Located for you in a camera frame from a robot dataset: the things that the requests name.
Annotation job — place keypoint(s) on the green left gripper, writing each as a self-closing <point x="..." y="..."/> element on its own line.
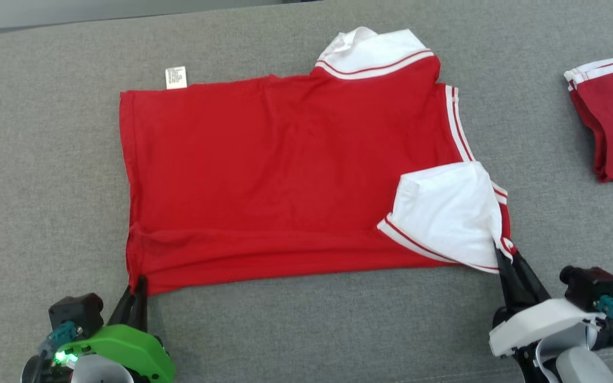
<point x="131" y="351"/>

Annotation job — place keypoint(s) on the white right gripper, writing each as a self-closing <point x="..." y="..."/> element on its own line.
<point x="540" y="324"/>

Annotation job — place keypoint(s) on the red basketball jersey white trim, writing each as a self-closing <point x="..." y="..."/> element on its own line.
<point x="285" y="170"/>

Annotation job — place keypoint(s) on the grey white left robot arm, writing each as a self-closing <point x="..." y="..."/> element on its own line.
<point x="99" y="372"/>

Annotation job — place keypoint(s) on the grey fabric sofa seat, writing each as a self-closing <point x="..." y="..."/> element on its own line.
<point x="46" y="159"/>

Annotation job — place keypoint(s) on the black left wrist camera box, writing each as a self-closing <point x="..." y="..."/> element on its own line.
<point x="75" y="311"/>

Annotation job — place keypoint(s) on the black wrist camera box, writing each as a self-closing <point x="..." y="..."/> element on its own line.
<point x="594" y="287"/>
<point x="75" y="311"/>

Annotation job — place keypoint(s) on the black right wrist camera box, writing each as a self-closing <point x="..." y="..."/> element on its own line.
<point x="594" y="287"/>

